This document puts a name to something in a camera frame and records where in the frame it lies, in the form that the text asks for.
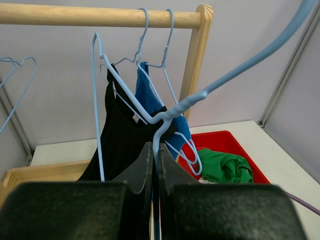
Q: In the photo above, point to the white camisole tank top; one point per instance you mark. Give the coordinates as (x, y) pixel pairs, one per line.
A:
(204, 181)

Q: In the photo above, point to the light blue hanger of black top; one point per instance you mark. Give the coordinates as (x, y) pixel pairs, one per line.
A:
(140, 50)

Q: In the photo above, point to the light blue hanger of grey top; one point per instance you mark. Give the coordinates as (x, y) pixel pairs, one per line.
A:
(157, 21)

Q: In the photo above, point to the wooden clothes rack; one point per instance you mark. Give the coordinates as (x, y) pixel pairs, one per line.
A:
(48, 15)

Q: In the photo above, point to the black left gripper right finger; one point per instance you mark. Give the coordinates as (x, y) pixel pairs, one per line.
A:
(190, 210)

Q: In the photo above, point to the black tank top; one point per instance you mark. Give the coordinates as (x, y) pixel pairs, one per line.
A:
(122, 138)

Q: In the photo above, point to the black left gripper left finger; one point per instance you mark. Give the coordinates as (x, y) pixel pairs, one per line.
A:
(119, 209)

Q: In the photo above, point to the red plastic bin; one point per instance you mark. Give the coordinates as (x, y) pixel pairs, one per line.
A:
(220, 141)

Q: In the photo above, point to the blue tank top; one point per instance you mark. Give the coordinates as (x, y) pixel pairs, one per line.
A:
(151, 104)

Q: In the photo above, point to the green tank top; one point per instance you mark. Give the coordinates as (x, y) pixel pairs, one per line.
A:
(224, 168)

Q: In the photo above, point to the light blue hanger of white top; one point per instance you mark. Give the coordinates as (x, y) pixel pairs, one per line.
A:
(8, 67)

